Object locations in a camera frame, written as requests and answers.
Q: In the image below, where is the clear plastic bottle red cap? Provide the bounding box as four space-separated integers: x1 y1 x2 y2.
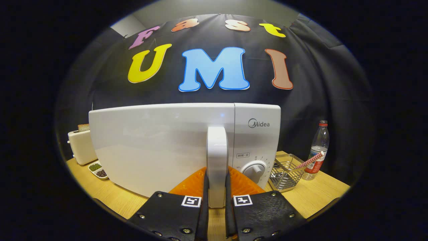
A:
303 120 330 181

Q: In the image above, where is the cream toaster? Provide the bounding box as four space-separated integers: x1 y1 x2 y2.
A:
68 129 98 166

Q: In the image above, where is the metal wire basket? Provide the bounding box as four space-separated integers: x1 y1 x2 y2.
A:
269 154 306 192

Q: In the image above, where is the white microwave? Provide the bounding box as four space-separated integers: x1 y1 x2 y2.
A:
88 103 282 209

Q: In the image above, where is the white two-compartment seasoning dish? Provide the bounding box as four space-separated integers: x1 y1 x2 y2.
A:
88 161 109 180

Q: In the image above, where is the black backdrop cloth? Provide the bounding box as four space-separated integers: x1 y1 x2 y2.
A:
55 13 373 184

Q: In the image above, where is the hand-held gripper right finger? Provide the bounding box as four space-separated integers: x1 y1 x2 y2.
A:
225 166 306 241

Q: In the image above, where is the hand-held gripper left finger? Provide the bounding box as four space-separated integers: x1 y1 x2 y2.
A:
126 166 209 241

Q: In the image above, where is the red white striped straw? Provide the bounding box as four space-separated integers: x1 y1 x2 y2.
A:
295 151 325 170

